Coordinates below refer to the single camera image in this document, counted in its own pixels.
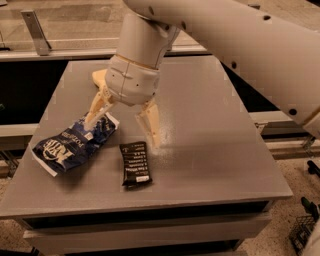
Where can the yellow sponge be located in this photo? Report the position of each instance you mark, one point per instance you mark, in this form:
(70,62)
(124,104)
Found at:
(99,77)

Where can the grey table drawer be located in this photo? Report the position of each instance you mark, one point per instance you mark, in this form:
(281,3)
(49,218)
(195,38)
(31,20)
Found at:
(213,233)

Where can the blue potato chip bag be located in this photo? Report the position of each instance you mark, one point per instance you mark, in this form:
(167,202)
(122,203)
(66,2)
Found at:
(74,146)

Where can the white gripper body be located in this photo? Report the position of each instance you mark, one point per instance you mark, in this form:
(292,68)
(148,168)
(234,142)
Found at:
(132,81)

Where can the black wire basket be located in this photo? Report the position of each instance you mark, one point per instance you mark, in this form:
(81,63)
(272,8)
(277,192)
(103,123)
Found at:
(301,232)

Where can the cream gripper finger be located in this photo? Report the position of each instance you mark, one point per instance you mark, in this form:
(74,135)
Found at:
(148,120)
(101,103)

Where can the left metal railing bracket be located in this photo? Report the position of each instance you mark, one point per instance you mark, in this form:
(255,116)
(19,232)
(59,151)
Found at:
(41,44)

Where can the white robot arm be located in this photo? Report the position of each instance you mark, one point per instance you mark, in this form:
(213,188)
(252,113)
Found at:
(281,60)

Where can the black rxbar chocolate wrapper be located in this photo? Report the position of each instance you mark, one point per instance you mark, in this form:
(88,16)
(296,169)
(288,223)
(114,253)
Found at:
(135,163)

